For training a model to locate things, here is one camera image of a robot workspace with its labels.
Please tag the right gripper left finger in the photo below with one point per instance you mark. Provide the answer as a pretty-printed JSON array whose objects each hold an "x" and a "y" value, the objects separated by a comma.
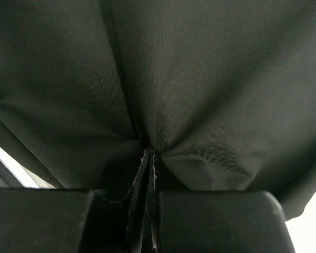
[{"x": 71, "y": 220}]

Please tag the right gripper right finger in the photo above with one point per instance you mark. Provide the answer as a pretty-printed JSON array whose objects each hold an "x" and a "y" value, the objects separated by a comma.
[{"x": 182, "y": 220}]

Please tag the black trousers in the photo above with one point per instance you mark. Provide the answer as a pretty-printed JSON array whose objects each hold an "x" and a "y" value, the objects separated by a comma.
[{"x": 224, "y": 92}]

